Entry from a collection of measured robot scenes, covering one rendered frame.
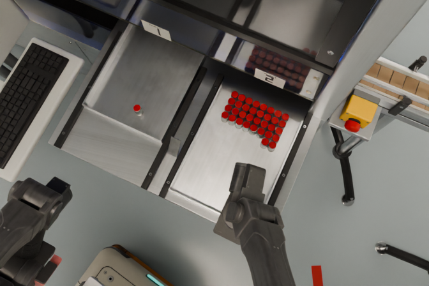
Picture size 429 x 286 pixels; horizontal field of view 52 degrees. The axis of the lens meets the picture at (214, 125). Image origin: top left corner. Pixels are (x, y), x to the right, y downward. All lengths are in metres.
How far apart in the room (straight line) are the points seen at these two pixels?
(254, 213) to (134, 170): 0.60
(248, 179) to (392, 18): 0.37
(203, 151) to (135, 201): 0.96
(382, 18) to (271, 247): 0.42
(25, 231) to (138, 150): 0.58
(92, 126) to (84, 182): 0.93
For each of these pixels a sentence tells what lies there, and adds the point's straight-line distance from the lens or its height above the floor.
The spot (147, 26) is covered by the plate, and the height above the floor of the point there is 1.02.
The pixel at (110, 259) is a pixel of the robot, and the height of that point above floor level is 0.28.
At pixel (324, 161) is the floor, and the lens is 2.22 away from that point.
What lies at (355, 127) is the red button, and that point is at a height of 1.01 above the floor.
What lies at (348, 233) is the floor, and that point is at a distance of 2.21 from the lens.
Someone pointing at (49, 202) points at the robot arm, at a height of 1.37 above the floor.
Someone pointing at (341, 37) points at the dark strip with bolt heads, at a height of 1.35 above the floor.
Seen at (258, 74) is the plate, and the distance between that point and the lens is 1.19.
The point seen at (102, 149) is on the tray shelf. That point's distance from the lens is 1.32.
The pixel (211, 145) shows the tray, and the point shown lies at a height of 0.88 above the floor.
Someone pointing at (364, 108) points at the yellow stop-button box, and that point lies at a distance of 1.20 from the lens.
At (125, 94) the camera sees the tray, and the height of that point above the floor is 0.88.
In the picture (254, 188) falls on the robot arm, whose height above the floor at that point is 1.30.
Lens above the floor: 2.13
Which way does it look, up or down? 75 degrees down
